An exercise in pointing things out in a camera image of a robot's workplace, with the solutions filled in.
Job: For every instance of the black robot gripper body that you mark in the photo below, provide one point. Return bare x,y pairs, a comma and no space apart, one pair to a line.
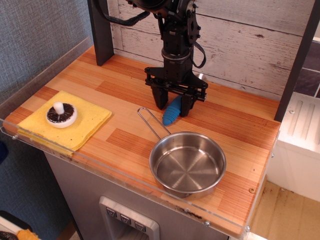
177,77

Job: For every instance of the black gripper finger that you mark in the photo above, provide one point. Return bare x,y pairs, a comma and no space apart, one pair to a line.
160,95
187,103

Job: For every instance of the blue handled metal spoon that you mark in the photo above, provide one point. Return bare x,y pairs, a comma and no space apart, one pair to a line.
172,111

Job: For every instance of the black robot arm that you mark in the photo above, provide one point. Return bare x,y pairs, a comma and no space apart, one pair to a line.
179,32

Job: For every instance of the yellow folded cloth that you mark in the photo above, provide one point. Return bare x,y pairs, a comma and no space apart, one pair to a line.
67,140

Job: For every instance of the small steel pan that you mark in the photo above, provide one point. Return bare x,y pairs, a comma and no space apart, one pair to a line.
189,165

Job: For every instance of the toy mushroom black white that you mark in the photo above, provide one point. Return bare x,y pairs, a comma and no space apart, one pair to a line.
61,115

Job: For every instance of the grey toy fridge cabinet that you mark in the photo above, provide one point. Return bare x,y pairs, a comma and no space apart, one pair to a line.
83,189

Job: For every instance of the silver dispenser panel with buttons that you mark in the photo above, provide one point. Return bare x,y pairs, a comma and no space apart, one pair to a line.
123,223

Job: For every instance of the clear acrylic edge guard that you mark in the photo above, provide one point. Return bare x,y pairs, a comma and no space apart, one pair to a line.
120,150

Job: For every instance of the orange object bottom left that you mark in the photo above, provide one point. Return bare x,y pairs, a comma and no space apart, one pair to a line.
26,234

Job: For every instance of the dark right upright post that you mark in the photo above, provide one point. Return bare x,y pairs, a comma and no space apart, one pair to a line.
302,53

